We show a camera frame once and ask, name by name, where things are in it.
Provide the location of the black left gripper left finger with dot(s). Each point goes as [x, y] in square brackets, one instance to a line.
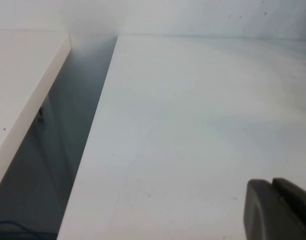
[258, 215]

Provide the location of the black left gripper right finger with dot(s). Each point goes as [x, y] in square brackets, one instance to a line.
[298, 200]

